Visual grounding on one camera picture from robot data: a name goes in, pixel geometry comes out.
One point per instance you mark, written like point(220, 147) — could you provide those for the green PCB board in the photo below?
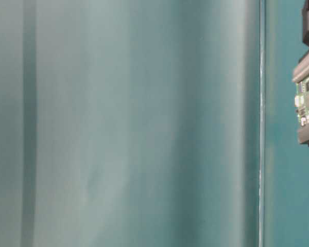
point(301, 80)

